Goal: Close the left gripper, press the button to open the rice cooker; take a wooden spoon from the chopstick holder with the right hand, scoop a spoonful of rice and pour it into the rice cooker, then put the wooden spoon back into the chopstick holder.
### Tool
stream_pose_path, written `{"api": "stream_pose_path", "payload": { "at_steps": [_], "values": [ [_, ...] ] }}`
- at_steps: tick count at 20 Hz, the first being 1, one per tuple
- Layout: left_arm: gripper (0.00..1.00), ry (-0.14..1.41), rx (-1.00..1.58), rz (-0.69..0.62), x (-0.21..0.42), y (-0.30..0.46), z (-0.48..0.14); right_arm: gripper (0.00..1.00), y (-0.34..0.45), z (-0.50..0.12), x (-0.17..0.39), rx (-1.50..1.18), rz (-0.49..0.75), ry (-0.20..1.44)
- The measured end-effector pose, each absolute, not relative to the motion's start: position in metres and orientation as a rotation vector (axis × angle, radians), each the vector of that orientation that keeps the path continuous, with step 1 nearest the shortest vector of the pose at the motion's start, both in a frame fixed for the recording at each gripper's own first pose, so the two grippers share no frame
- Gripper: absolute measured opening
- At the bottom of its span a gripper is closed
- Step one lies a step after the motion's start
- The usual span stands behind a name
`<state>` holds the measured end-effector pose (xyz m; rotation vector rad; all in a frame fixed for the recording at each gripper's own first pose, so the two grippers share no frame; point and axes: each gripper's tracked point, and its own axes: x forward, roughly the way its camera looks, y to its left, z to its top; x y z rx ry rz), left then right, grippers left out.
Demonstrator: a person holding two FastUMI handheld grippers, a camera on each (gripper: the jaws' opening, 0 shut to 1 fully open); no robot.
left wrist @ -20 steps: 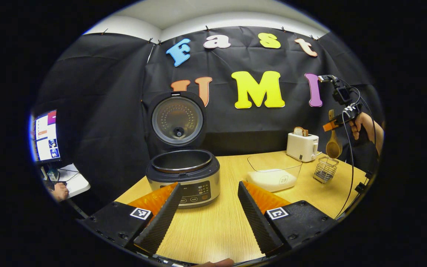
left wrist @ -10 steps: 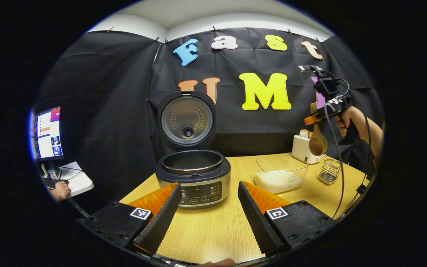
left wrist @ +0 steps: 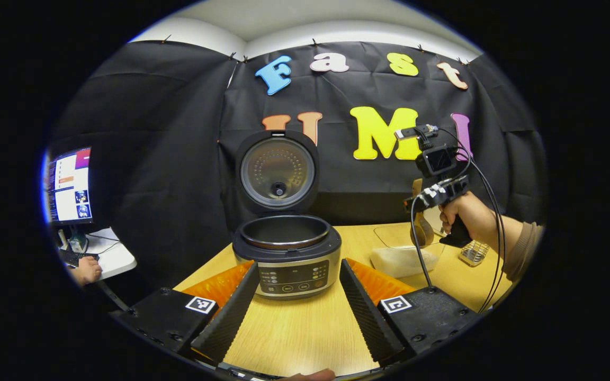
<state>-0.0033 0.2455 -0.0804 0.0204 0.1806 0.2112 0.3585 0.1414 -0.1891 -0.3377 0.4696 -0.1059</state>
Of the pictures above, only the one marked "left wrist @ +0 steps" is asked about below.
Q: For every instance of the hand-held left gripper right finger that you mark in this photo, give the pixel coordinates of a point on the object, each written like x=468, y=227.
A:
x=368, y=317

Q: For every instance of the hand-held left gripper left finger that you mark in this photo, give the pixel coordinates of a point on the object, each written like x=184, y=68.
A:
x=228, y=317

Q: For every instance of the clear plastic rice container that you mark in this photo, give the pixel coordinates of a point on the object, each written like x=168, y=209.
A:
x=397, y=262

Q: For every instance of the wooden spoon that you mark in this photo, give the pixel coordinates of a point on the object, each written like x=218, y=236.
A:
x=422, y=230

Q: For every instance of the dark silver rice cooker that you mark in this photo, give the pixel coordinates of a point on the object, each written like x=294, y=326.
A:
x=289, y=248

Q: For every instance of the white side table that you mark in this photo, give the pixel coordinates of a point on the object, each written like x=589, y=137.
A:
x=117, y=256

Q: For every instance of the black keyboard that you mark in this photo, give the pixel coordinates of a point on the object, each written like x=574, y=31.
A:
x=74, y=257

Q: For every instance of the small desk device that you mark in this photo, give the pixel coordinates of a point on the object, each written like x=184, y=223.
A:
x=78, y=242

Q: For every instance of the black backdrop cloth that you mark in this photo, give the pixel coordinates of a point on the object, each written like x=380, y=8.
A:
x=167, y=159

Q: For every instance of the computer monitor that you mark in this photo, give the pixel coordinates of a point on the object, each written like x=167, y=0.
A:
x=69, y=185

